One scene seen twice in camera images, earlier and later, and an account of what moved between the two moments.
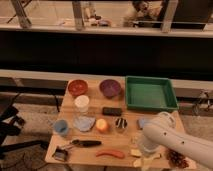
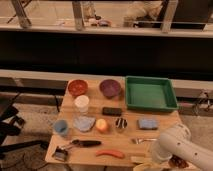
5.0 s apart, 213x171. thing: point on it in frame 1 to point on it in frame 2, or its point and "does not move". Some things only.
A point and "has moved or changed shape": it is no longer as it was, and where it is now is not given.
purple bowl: x=110 y=87 does not move
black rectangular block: x=112 y=111 does not move
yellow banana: x=142 y=159 has moved or changed shape
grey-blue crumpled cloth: x=84 y=123 does not move
